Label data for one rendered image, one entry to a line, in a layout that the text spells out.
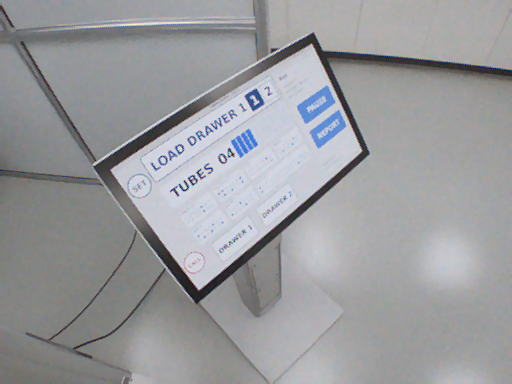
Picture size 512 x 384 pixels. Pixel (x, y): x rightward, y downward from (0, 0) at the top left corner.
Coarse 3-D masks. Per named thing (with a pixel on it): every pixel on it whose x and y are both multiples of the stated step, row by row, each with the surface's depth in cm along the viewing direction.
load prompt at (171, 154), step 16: (272, 80) 67; (240, 96) 64; (256, 96) 65; (272, 96) 67; (208, 112) 61; (224, 112) 62; (240, 112) 64; (256, 112) 65; (192, 128) 60; (208, 128) 61; (224, 128) 63; (160, 144) 58; (176, 144) 59; (192, 144) 60; (208, 144) 62; (144, 160) 56; (160, 160) 58; (176, 160) 59; (160, 176) 58
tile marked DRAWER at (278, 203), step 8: (288, 184) 70; (280, 192) 70; (288, 192) 70; (272, 200) 69; (280, 200) 70; (288, 200) 71; (296, 200) 72; (256, 208) 67; (264, 208) 68; (272, 208) 69; (280, 208) 70; (288, 208) 71; (264, 216) 68; (272, 216) 69; (264, 224) 68
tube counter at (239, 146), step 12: (276, 108) 67; (288, 108) 69; (264, 120) 66; (276, 120) 68; (288, 120) 69; (240, 132) 64; (252, 132) 65; (264, 132) 67; (276, 132) 68; (228, 144) 63; (240, 144) 64; (252, 144) 66; (216, 156) 62; (228, 156) 64; (240, 156) 65; (228, 168) 64
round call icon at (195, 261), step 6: (192, 252) 62; (198, 252) 62; (186, 258) 61; (192, 258) 62; (198, 258) 62; (204, 258) 63; (186, 264) 61; (192, 264) 62; (198, 264) 63; (204, 264) 63; (186, 270) 62; (192, 270) 62; (198, 270) 63; (192, 276) 62
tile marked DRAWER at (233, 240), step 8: (248, 216) 67; (240, 224) 66; (248, 224) 67; (232, 232) 65; (240, 232) 66; (248, 232) 67; (256, 232) 68; (216, 240) 64; (224, 240) 65; (232, 240) 65; (240, 240) 66; (248, 240) 67; (216, 248) 64; (224, 248) 65; (232, 248) 66; (240, 248) 66; (224, 256) 65
